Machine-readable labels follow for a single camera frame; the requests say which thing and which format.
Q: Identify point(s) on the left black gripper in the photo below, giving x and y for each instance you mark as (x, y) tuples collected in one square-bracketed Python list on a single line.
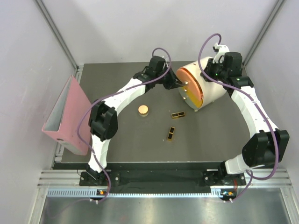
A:
[(174, 82)]

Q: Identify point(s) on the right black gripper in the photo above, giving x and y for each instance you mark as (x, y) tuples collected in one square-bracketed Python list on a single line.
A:
[(210, 66)]

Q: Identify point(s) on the orange drawer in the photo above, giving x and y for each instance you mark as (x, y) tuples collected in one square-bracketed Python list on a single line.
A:
[(186, 76)]

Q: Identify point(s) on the yellow drawer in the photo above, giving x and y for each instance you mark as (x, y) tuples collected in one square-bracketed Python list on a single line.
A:
[(190, 98)]

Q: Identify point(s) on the white round drawer organizer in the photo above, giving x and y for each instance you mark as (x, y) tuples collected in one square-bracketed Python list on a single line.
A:
[(210, 90)]

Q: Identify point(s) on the black gold lipstick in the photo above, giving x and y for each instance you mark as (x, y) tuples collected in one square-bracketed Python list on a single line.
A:
[(177, 115), (170, 133)]

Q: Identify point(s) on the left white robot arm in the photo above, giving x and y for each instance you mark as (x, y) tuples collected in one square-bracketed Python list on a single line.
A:
[(103, 119)]

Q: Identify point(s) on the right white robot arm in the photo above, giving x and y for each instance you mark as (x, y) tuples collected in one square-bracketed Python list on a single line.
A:
[(267, 143)]

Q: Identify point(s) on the round copper lid jar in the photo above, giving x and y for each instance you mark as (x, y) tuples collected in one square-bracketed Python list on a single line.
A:
[(143, 110)]

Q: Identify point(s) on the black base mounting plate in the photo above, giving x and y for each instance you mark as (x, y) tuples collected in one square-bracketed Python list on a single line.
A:
[(194, 173)]

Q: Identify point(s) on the pink binder box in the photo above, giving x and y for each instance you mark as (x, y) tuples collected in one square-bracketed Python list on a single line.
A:
[(62, 123)]

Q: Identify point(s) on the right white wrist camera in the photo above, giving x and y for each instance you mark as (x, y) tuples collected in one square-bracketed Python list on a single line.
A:
[(220, 51)]

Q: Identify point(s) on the white slotted cable duct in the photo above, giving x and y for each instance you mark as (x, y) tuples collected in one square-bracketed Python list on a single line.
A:
[(99, 193)]

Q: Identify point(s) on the aluminium frame rail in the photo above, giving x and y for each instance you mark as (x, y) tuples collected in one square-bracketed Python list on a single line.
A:
[(72, 178)]

